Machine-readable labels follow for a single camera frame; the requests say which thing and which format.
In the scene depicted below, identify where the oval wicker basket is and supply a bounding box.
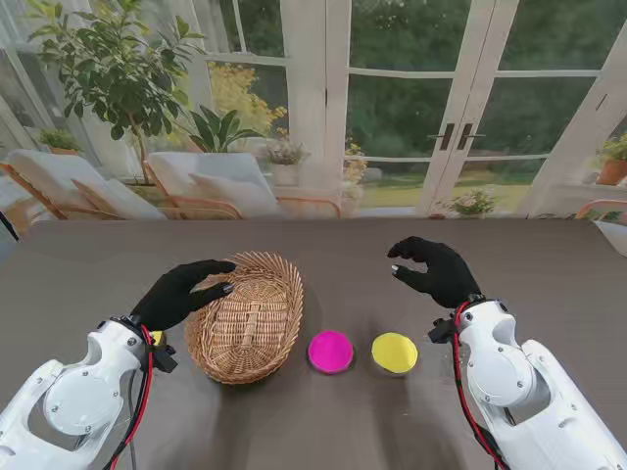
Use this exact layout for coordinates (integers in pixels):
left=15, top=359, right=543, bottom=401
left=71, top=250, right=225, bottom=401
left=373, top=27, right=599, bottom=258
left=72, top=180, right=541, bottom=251
left=183, top=251, right=305, bottom=386

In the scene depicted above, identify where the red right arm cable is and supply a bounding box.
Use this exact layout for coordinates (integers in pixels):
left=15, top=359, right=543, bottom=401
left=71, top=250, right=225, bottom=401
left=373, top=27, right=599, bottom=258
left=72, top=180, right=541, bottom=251
left=453, top=302, right=510, bottom=470

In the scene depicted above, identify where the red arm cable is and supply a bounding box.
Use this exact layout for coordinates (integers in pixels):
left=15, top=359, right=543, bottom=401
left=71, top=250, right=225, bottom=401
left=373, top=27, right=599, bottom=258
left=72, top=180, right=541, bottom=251
left=453, top=302, right=510, bottom=470
left=108, top=323, right=156, bottom=470

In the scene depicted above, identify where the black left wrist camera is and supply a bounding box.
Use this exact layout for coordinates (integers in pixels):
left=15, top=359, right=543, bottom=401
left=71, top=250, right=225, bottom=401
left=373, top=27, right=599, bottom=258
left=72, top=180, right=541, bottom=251
left=146, top=342, right=177, bottom=376

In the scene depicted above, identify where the red left arm cable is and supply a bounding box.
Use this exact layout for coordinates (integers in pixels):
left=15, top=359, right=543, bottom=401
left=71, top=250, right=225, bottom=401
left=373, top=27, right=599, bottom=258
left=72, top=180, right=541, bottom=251
left=108, top=323, right=156, bottom=470

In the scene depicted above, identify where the magenta culture dish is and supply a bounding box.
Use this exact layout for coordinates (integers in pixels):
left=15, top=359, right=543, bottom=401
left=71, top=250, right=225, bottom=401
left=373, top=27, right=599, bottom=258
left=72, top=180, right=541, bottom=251
left=306, top=330, right=356, bottom=377

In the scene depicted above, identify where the printed garden room backdrop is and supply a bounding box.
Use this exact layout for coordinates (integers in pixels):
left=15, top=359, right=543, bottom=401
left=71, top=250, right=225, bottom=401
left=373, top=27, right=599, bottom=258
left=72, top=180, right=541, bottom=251
left=0, top=0, right=627, bottom=221

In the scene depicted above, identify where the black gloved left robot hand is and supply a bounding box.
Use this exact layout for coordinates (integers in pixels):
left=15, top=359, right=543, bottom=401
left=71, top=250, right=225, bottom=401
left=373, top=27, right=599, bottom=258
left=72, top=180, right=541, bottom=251
left=130, top=259, right=239, bottom=332

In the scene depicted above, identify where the white sheet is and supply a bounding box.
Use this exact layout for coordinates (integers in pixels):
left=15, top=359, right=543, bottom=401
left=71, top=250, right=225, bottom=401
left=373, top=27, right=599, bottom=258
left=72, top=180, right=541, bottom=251
left=591, top=219, right=627, bottom=259

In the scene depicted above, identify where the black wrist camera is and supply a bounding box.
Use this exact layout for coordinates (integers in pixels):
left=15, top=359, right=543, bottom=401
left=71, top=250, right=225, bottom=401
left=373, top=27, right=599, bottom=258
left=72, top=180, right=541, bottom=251
left=427, top=316, right=459, bottom=344
left=146, top=342, right=177, bottom=376

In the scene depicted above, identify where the grey left arm cable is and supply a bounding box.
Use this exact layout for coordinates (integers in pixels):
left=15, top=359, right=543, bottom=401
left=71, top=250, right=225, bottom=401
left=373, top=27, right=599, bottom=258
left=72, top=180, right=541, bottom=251
left=124, top=376, right=143, bottom=470

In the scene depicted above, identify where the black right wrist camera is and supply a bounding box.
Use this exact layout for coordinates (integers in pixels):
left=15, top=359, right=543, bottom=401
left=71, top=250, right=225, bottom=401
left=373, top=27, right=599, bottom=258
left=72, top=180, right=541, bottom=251
left=427, top=316, right=459, bottom=344

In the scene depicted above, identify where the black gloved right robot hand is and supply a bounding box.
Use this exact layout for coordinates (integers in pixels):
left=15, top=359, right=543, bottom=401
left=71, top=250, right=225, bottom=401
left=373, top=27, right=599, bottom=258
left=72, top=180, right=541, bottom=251
left=386, top=236, right=484, bottom=309

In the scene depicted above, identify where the black backdrop stand pole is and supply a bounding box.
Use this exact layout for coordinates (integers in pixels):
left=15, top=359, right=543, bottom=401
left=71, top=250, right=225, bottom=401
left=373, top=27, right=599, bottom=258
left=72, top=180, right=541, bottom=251
left=0, top=211, right=22, bottom=242

